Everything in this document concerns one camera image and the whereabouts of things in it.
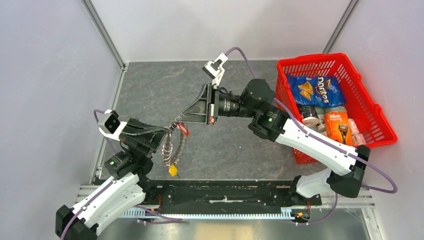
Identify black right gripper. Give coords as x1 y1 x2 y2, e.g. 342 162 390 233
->
174 82 258 124

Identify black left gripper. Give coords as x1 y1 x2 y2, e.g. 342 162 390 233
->
120 116 171 161

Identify red key tag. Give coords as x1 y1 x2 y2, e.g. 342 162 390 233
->
177 123 190 136

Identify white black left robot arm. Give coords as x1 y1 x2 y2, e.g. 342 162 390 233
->
54 116 169 240

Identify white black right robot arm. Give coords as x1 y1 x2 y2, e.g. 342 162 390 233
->
174 79 371 205

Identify yellow key tag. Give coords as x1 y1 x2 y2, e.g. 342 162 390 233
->
168 164 179 177

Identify grey deodorant bottle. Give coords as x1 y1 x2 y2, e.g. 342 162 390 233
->
297 105 326 133

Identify blue Doritos chip bag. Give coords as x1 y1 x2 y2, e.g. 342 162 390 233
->
285 73 346 109

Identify orange Gillette razor box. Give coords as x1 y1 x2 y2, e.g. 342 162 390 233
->
324 111 354 146

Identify pink white small packet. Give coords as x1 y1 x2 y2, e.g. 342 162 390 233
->
348 118 367 146

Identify red plastic basket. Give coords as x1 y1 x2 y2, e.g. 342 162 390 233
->
275 53 398 148

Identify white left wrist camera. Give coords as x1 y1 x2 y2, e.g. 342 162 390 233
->
94 109 127 140

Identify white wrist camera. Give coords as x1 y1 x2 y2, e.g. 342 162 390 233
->
202 53 228 87
94 109 127 140

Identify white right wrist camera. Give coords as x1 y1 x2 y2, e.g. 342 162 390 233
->
202 53 228 87

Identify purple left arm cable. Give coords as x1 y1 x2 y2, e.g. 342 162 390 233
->
59 109 184 240

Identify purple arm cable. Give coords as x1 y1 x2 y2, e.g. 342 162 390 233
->
225 46 398 226
59 109 184 240

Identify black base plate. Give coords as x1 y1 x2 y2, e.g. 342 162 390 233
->
141 179 322 215

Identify slotted cable duct rail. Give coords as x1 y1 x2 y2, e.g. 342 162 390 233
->
120 207 296 221

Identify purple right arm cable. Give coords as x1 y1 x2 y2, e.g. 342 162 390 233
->
225 46 398 226

